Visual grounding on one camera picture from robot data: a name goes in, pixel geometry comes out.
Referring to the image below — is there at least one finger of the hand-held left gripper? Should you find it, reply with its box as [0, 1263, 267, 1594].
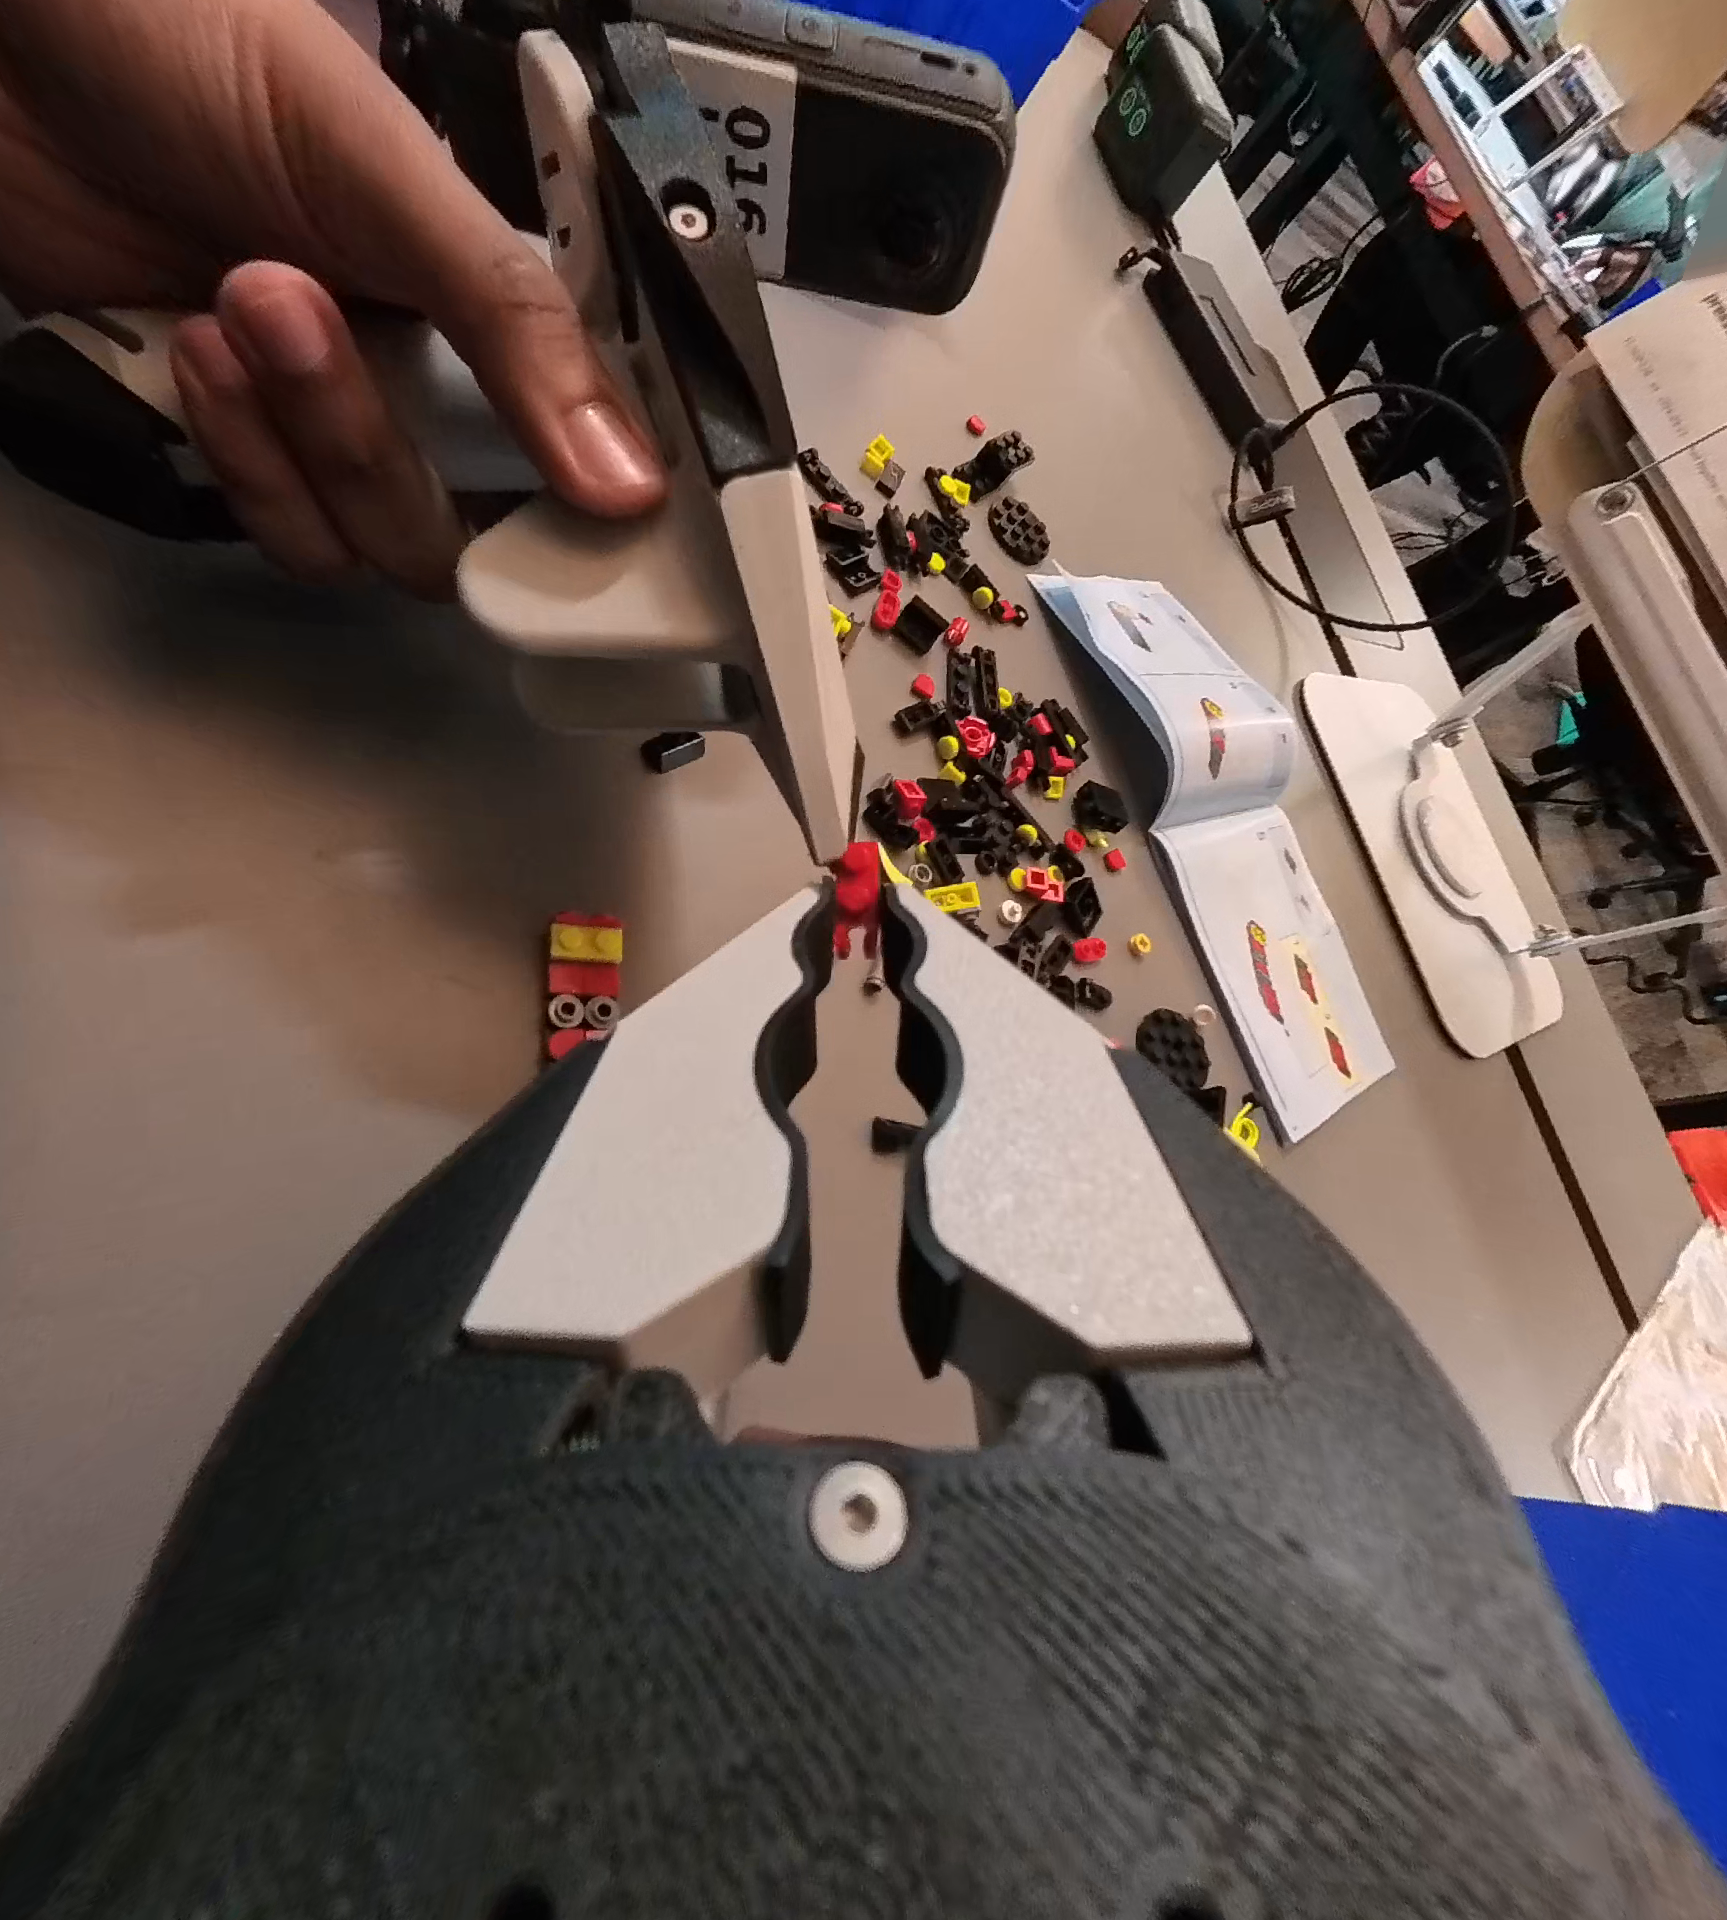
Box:
[510, 654, 779, 739]
[458, 458, 861, 875]

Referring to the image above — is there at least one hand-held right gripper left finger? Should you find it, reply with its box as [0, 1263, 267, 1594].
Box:
[460, 885, 828, 1438]

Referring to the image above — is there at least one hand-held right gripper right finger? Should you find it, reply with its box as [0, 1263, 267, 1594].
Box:
[880, 878, 1257, 1438]

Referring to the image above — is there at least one black red yellow lego assembly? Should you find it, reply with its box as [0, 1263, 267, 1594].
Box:
[544, 911, 624, 1061]

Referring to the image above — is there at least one red lego clip plate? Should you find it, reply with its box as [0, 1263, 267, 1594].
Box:
[828, 837, 888, 960]

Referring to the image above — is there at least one pile of lego pieces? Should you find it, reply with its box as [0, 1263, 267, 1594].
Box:
[790, 413, 1267, 1161]

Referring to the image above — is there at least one lego instruction booklet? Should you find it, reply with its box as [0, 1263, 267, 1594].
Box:
[1030, 566, 1401, 1143]

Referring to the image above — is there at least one person's left hand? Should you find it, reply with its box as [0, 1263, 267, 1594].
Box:
[0, 0, 666, 600]

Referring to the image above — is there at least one blue plastic bin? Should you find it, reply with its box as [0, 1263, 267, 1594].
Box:
[1514, 1495, 1727, 1920]
[788, 0, 1106, 104]

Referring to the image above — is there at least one black charger device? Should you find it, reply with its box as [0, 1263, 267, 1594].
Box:
[1094, 22, 1241, 217]

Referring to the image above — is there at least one long black grey flat device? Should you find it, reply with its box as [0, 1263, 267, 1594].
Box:
[1122, 244, 1405, 649]

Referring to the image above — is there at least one white stand base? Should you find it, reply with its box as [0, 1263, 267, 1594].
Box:
[1294, 673, 1565, 1061]

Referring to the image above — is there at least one thin metal rod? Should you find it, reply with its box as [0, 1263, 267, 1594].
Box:
[1507, 906, 1727, 960]
[1419, 600, 1595, 745]

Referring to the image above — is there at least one cluttered shelf unit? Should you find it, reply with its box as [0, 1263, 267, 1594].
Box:
[1375, 0, 1703, 346]

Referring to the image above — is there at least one black office chair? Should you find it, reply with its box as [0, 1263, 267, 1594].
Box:
[1530, 634, 1727, 1039]

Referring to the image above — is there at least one white cylindrical bar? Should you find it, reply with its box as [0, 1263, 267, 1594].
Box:
[1565, 481, 1727, 1054]

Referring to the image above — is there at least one black cable loop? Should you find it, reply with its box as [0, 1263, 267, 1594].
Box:
[1228, 386, 1520, 634]

